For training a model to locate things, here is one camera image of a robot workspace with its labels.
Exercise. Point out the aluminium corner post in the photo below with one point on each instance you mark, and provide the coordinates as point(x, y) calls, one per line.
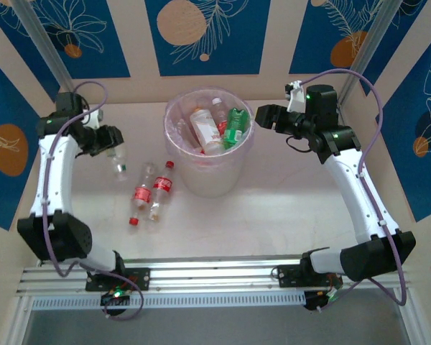
point(47, 46)
point(370, 46)

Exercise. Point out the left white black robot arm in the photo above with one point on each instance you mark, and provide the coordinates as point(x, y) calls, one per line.
point(54, 179)

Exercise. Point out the cola bottle red cap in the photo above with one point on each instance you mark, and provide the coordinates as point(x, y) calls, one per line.
point(141, 194)
point(162, 184)

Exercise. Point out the right control board green light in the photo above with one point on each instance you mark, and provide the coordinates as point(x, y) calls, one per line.
point(314, 300)

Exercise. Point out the aluminium rail frame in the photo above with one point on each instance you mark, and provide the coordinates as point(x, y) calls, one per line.
point(215, 276)

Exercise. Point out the clear bottle red white label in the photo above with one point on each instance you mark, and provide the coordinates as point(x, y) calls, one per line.
point(220, 111)

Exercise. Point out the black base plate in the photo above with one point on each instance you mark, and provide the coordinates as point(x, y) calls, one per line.
point(140, 278)
point(287, 275)

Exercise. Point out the left control board green light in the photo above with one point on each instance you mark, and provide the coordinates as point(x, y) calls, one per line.
point(115, 297)

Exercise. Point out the clear bottle green label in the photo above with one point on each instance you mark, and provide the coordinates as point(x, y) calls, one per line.
point(119, 165)

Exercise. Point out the white plastic bin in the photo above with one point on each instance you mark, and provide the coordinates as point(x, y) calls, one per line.
point(208, 179)

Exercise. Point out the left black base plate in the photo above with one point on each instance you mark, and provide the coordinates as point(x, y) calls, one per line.
point(140, 278)

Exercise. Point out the control board green light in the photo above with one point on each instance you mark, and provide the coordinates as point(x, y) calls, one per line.
point(115, 297)
point(314, 300)

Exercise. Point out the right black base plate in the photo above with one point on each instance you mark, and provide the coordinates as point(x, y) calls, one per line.
point(287, 275)

